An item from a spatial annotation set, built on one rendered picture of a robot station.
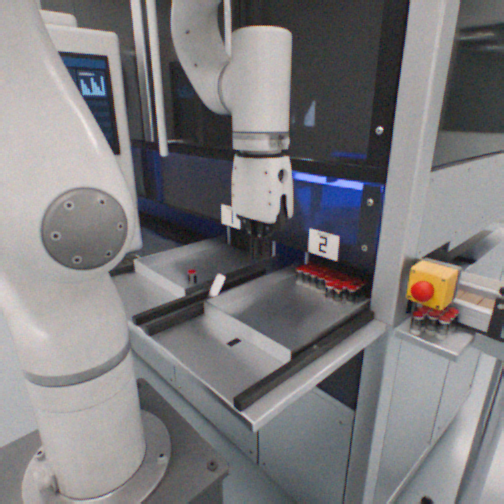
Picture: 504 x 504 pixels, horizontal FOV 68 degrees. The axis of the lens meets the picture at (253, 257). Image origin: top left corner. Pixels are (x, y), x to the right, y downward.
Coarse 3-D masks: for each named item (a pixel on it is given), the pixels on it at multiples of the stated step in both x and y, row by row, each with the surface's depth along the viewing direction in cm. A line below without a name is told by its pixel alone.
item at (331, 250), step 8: (312, 232) 89; (320, 232) 88; (312, 240) 90; (320, 240) 88; (328, 240) 86; (336, 240) 85; (312, 248) 91; (328, 248) 87; (336, 248) 85; (328, 256) 88; (336, 256) 86
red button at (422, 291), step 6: (420, 282) 70; (426, 282) 70; (414, 288) 70; (420, 288) 69; (426, 288) 69; (432, 288) 69; (414, 294) 71; (420, 294) 70; (426, 294) 69; (432, 294) 69; (420, 300) 70; (426, 300) 70
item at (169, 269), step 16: (208, 240) 124; (224, 240) 129; (160, 256) 112; (176, 256) 117; (192, 256) 118; (208, 256) 118; (224, 256) 118; (240, 256) 118; (272, 256) 109; (144, 272) 104; (160, 272) 107; (176, 272) 107; (208, 272) 107; (224, 272) 107; (240, 272) 101; (176, 288) 92; (192, 288) 91
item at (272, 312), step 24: (240, 288) 91; (264, 288) 97; (288, 288) 97; (216, 312) 81; (240, 312) 86; (264, 312) 86; (288, 312) 86; (312, 312) 86; (336, 312) 86; (360, 312) 83; (264, 336) 71; (288, 336) 77; (312, 336) 71; (288, 360) 68
